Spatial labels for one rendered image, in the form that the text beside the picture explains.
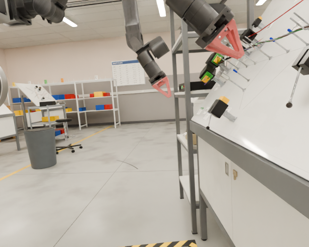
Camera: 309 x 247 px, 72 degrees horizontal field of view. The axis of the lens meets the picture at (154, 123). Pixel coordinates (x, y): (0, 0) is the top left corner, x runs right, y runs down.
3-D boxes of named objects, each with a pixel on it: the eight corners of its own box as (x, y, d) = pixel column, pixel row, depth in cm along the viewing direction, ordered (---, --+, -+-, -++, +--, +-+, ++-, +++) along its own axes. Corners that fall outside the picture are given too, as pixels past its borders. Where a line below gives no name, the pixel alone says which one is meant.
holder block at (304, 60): (303, 75, 52) (291, 66, 52) (317, 56, 52) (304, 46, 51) (317, 73, 48) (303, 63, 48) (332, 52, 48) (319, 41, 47)
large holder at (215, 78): (227, 71, 132) (209, 57, 131) (226, 84, 119) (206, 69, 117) (220, 79, 136) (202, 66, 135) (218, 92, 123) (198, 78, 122)
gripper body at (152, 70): (166, 76, 91) (157, 61, 90) (165, 74, 81) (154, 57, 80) (153, 85, 92) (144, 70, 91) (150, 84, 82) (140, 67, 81)
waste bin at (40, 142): (30, 172, 329) (23, 133, 321) (28, 165, 368) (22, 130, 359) (61, 165, 354) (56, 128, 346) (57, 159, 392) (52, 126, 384)
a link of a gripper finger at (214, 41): (243, 48, 52) (215, 21, 51) (258, 41, 45) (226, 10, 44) (224, 70, 52) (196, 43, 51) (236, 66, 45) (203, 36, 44)
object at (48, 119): (53, 145, 517) (46, 101, 502) (33, 147, 521) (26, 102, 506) (71, 137, 614) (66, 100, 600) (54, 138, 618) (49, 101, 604)
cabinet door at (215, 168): (232, 241, 92) (229, 153, 86) (199, 187, 146) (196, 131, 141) (236, 241, 92) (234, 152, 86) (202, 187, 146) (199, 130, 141)
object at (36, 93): (67, 132, 723) (61, 83, 701) (46, 139, 606) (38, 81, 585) (47, 133, 730) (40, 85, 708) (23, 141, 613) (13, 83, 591)
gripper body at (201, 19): (218, 27, 52) (195, 5, 51) (234, 11, 42) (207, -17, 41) (199, 47, 52) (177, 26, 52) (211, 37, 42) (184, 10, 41)
